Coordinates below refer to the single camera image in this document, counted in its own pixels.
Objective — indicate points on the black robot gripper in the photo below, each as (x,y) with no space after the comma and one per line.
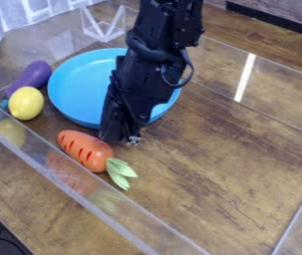
(143,81)

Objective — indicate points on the orange toy carrot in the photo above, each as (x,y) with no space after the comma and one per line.
(94,154)

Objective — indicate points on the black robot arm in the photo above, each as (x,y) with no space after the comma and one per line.
(171,20)

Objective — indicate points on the blue plastic plate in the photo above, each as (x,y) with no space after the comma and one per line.
(79,84)

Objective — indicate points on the yellow toy lemon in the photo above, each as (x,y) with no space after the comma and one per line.
(26,103)

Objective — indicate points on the purple toy eggplant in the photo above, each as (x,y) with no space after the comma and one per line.
(34,76)

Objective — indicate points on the white patterned curtain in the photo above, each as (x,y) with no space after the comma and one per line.
(20,13)

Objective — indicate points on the dark baseboard strip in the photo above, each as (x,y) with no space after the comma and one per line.
(264,16)

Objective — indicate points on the clear acrylic enclosure wall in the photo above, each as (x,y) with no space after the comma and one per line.
(218,184)

